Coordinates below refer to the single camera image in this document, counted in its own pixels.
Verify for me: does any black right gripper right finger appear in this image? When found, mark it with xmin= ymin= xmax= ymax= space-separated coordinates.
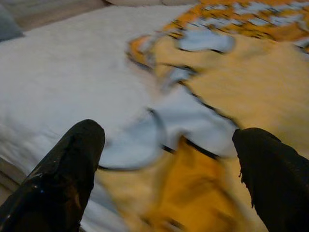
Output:
xmin=232 ymin=127 xmax=309 ymax=232

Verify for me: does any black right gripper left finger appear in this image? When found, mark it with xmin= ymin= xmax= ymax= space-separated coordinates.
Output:
xmin=0 ymin=118 xmax=106 ymax=232

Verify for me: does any yellow egg print blanket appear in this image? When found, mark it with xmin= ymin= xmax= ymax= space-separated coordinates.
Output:
xmin=96 ymin=0 xmax=309 ymax=232

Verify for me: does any white quilted mattress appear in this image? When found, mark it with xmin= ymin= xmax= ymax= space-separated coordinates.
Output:
xmin=0 ymin=4 xmax=194 ymax=232

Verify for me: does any grey cushion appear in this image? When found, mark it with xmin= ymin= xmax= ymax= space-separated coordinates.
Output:
xmin=0 ymin=4 xmax=25 ymax=43

